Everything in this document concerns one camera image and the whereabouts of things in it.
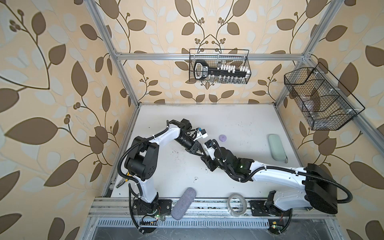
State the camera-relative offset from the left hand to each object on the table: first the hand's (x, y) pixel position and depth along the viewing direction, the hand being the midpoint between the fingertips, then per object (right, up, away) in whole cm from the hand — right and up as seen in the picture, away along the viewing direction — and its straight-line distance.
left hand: (205, 155), depth 79 cm
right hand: (0, -1, 0) cm, 1 cm away
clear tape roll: (+13, -26, -8) cm, 30 cm away
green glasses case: (+46, -1, +13) cm, 48 cm away
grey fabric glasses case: (-11, -22, -7) cm, 25 cm away
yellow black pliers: (-46, -15, +3) cm, 49 cm away
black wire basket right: (+60, +27, -6) cm, 66 cm away
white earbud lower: (-5, -15, +5) cm, 16 cm away
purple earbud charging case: (+13, +7, +21) cm, 26 cm away
